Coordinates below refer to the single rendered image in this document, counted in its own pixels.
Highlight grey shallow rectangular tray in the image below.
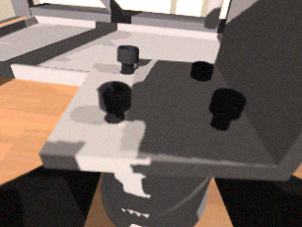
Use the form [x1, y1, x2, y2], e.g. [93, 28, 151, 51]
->
[0, 16, 223, 87]

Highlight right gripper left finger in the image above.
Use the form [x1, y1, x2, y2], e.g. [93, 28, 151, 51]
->
[0, 165, 101, 227]

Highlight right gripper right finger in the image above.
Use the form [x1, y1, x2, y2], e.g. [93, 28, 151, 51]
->
[214, 175, 302, 227]

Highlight dark blue screwdriver barrel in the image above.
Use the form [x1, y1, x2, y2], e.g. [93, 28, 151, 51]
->
[204, 0, 224, 30]

